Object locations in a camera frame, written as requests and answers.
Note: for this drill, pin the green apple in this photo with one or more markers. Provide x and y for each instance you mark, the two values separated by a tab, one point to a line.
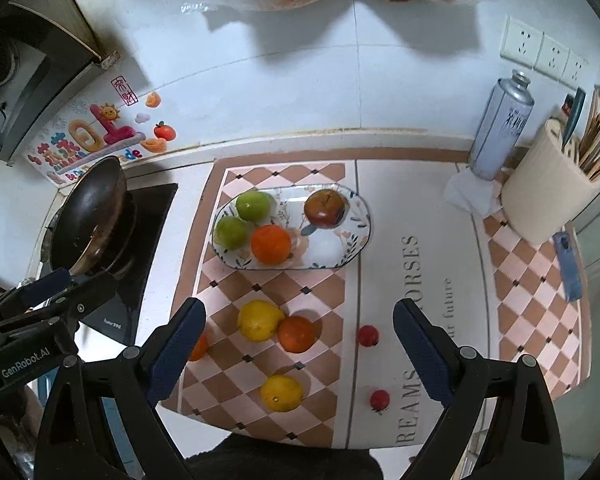
254	205
231	232

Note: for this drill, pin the red cherry tomato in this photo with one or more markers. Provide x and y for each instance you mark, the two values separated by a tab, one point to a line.
368	336
379	400

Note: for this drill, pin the small orange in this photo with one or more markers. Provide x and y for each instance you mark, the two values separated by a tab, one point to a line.
200	347

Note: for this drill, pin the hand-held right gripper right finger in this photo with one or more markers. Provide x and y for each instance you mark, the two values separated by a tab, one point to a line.
421	352

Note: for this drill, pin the dark orange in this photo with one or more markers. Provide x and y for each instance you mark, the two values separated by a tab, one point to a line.
296	333

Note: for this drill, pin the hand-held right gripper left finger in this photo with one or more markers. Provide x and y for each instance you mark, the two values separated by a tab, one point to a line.
179	347

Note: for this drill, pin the yellow lemon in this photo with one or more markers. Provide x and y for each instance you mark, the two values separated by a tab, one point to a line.
257	320

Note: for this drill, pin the cream utensil holder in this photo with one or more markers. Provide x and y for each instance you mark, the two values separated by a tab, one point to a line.
545	185

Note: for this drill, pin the colourful wall sticker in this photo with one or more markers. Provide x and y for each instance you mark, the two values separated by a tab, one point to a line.
105	130

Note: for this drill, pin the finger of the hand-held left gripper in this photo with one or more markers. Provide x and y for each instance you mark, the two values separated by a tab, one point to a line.
50	284
92	294

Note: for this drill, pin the black gas stove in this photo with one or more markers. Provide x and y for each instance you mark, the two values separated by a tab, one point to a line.
145	240

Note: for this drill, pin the bundle of wooden chopsticks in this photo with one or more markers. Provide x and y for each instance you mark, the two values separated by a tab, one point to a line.
597	130

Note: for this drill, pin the silver spray can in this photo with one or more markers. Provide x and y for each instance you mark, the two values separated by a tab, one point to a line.
500	125

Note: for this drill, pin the black frying pan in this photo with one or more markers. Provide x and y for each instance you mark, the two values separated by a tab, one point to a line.
87	215

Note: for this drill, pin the oval floral plate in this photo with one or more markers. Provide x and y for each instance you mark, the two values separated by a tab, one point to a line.
330	252

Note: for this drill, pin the white wall socket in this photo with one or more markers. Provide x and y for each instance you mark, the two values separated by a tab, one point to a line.
554	57
576	67
520	42

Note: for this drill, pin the yellow orange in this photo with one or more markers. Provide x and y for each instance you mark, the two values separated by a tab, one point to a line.
281	393

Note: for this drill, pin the white tissue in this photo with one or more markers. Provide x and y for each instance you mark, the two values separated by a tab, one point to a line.
467	192

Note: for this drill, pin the dark range hood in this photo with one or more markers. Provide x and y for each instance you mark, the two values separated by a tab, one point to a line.
30	60

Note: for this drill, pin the red apple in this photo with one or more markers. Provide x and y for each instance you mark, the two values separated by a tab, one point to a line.
325	208

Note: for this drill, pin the bright orange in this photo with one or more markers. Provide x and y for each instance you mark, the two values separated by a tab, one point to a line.
271	244

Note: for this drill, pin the checkered pink counter mat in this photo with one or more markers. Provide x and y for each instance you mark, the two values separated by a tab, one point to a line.
380	285

